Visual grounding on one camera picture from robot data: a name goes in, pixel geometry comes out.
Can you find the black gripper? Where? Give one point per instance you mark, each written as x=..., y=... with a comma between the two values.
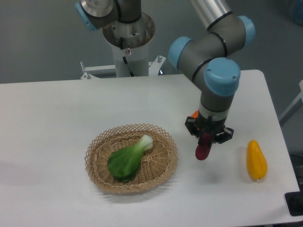
x=215, y=130

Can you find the purple sweet potato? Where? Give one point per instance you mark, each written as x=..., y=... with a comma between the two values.
x=203, y=147

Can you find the woven wicker basket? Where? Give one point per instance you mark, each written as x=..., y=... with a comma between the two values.
x=157, y=163

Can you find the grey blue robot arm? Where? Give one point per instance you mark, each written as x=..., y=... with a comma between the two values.
x=205, y=62

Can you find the orange tangerine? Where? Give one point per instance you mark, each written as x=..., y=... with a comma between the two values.
x=195, y=114

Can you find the yellow pepper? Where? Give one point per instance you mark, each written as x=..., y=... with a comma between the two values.
x=256, y=162

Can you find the green bok choy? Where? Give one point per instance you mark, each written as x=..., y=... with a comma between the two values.
x=124, y=164

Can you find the black box at table edge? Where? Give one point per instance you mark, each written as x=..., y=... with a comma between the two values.
x=294, y=202

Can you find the blue object top right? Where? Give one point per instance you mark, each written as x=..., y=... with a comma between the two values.
x=296, y=12

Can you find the white frame at right edge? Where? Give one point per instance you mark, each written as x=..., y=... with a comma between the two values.
x=293, y=107

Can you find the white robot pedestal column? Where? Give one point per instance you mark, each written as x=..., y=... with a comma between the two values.
x=130, y=45

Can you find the white metal base frame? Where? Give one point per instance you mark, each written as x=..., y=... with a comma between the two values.
x=109, y=71

